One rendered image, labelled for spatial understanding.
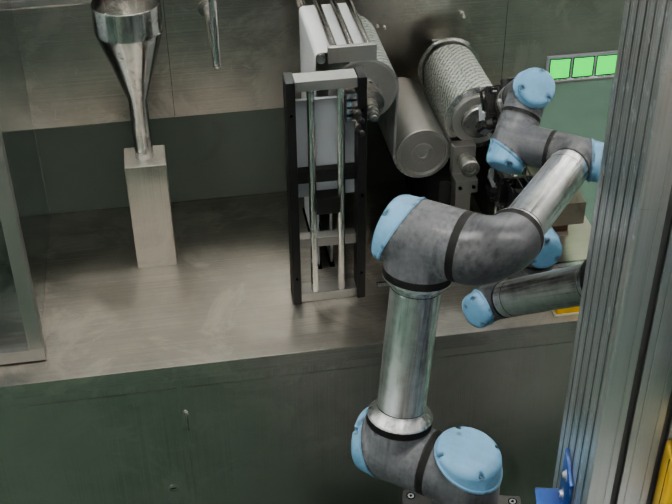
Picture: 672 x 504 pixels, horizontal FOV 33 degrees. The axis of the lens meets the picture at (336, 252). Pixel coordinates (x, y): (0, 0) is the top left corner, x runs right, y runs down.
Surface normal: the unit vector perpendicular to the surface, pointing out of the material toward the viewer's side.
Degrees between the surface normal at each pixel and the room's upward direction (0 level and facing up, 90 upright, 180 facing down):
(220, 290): 0
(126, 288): 0
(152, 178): 90
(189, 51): 90
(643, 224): 90
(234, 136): 90
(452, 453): 7
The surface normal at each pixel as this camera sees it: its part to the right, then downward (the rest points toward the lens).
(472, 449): 0.11, -0.77
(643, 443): -0.08, 0.58
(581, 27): 0.17, 0.57
